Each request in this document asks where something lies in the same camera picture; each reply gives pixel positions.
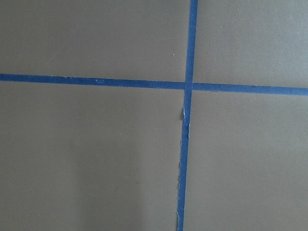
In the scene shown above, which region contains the blue tape line lengthwise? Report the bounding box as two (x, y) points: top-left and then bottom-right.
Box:
(176, 0), (198, 231)

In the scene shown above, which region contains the blue tape line crosswise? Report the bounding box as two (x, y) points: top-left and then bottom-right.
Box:
(0, 74), (308, 96)

